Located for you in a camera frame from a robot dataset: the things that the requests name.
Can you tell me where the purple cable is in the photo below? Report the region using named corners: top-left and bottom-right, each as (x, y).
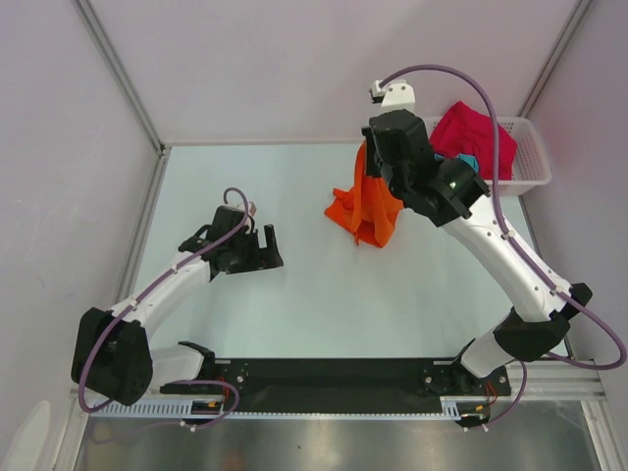
top-left (382, 64), bottom-right (628, 433)
top-left (78, 186), bottom-right (251, 433)

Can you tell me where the white slotted cable duct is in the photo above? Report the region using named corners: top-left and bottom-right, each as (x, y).
top-left (441, 396), bottom-right (491, 420)
top-left (90, 397), bottom-right (232, 418)

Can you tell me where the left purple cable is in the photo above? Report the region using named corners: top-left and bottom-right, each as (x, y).
top-left (78, 186), bottom-right (251, 433)

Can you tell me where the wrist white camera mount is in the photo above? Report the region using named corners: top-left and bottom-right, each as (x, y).
top-left (243, 201), bottom-right (257, 218)
top-left (369, 79), bottom-right (416, 113)

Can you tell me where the orange t shirt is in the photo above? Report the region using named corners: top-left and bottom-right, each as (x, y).
top-left (324, 141), bottom-right (403, 248)

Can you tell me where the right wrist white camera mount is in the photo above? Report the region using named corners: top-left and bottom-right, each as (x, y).
top-left (369, 79), bottom-right (416, 113)

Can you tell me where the white plastic laundry basket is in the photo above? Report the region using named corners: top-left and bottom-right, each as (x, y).
top-left (422, 116), bottom-right (551, 197)

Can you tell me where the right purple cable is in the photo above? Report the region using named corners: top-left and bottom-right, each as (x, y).
top-left (382, 64), bottom-right (628, 433)

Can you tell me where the aluminium corner post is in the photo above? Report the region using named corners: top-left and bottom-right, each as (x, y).
top-left (517, 0), bottom-right (598, 119)
top-left (71, 0), bottom-right (165, 155)

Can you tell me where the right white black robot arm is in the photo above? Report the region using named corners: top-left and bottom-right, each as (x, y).
top-left (362, 110), bottom-right (593, 393)

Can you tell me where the left aluminium corner post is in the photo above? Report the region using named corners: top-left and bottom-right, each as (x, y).
top-left (71, 0), bottom-right (165, 155)

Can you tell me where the right white slotted cable duct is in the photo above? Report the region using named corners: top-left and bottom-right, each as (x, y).
top-left (441, 396), bottom-right (491, 420)

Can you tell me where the right aluminium corner post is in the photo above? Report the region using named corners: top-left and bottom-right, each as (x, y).
top-left (517, 0), bottom-right (598, 119)

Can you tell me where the teal t shirt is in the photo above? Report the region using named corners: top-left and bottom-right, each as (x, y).
top-left (434, 153), bottom-right (480, 174)

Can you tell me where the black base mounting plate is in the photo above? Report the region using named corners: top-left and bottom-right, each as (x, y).
top-left (159, 356), bottom-right (512, 416)

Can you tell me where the magenta t shirt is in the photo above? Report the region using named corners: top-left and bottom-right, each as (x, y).
top-left (429, 101), bottom-right (517, 181)

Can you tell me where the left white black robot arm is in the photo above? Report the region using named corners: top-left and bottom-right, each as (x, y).
top-left (71, 205), bottom-right (284, 405)

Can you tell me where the left white slotted cable duct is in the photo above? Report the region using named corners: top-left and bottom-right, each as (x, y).
top-left (90, 397), bottom-right (232, 418)

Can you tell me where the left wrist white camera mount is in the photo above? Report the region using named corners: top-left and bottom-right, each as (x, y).
top-left (243, 201), bottom-right (257, 218)

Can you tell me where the aluminium front frame rail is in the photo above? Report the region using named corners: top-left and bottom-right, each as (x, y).
top-left (84, 359), bottom-right (606, 406)

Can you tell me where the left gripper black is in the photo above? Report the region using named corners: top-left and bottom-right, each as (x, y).
top-left (227, 225), bottom-right (282, 274)

